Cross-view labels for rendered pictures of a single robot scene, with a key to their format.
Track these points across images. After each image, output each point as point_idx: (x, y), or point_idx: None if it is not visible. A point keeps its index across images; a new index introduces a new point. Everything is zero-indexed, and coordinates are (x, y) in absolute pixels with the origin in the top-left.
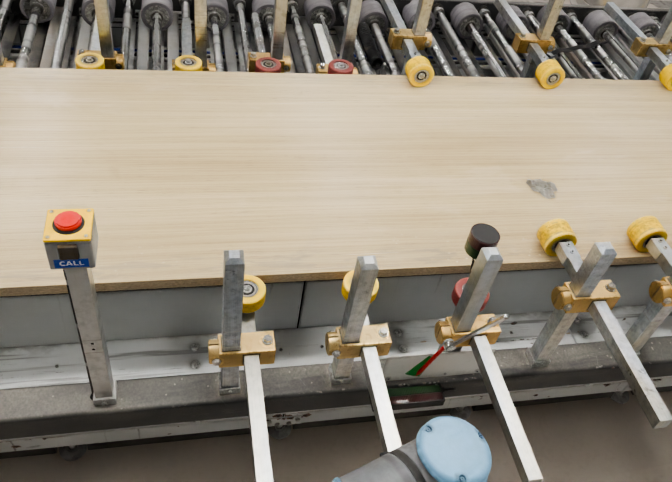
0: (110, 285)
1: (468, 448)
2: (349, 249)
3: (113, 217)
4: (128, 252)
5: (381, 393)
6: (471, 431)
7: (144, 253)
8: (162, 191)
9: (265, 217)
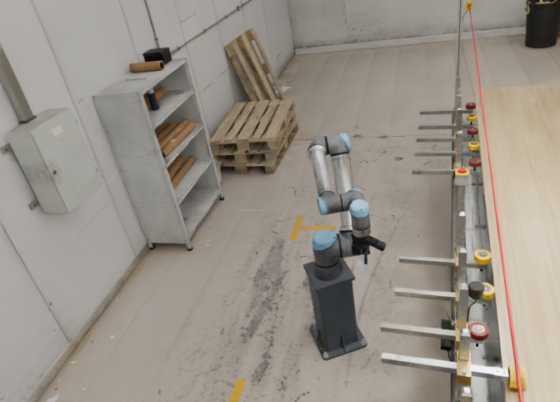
0: (487, 224)
1: (357, 206)
2: (510, 290)
3: (526, 224)
4: (504, 228)
5: (431, 293)
6: (362, 208)
7: (504, 231)
8: (547, 238)
9: (532, 266)
